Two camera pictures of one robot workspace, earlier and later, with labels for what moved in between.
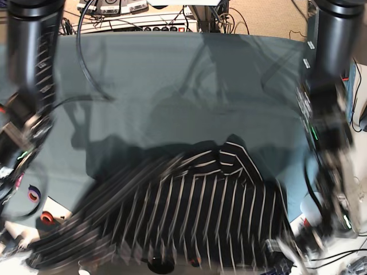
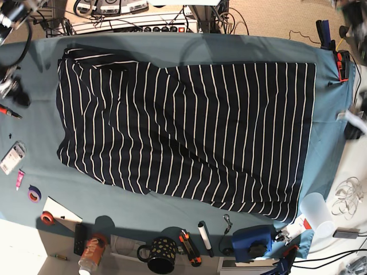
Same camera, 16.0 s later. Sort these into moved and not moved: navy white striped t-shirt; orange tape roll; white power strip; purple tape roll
Moved: navy white striped t-shirt
Not moved: purple tape roll; orange tape roll; white power strip
